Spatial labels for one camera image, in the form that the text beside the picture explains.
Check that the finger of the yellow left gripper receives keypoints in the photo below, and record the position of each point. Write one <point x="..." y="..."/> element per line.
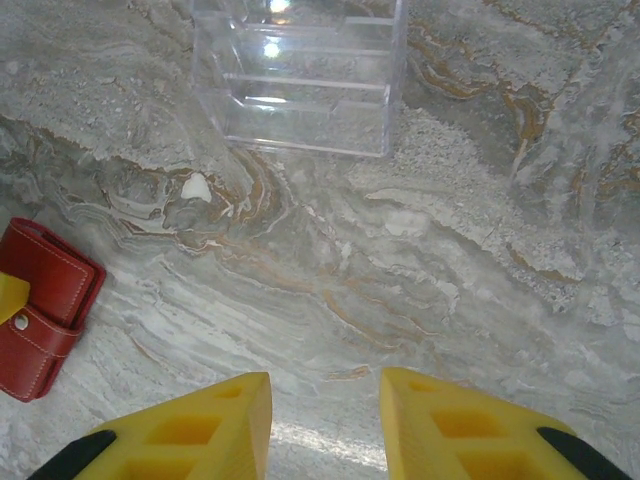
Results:
<point x="11" y="297"/>

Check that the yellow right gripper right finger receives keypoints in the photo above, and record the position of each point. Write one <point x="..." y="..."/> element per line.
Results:
<point x="460" y="435"/>

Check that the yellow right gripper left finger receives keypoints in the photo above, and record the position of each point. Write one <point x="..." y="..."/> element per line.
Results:
<point x="200" y="440"/>

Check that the red tray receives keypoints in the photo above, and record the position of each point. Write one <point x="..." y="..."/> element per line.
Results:
<point x="45" y="300"/>

